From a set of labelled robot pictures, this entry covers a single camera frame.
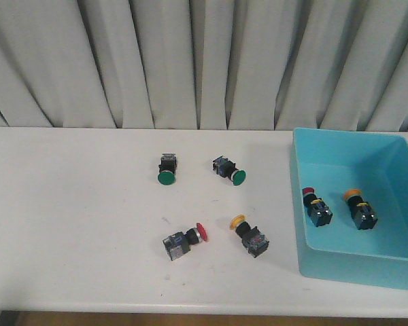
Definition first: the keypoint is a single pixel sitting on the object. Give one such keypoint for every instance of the yellow mushroom push button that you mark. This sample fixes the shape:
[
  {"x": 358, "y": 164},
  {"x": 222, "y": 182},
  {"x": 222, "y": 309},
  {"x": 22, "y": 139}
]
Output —
[{"x": 252, "y": 239}]

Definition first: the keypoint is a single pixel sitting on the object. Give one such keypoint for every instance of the red mushroom push button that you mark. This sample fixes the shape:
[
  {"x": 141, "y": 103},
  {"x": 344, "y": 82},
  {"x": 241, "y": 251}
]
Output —
[{"x": 317, "y": 210}]

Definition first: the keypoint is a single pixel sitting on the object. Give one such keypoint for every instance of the light blue plastic box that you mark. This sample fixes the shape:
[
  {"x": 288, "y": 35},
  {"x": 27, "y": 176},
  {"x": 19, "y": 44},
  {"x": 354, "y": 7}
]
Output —
[{"x": 332, "y": 162}]

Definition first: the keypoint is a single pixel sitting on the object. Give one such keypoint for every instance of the green mushroom push button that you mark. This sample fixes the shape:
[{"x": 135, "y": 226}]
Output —
[{"x": 226, "y": 168}]

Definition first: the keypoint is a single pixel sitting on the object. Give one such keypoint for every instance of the red push button lying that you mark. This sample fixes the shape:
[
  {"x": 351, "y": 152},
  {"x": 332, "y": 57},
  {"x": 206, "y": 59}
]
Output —
[{"x": 179, "y": 243}]

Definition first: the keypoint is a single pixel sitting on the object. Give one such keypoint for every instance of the white pleated curtain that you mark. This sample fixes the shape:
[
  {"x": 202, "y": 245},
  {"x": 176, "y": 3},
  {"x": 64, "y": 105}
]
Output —
[{"x": 209, "y": 65}]

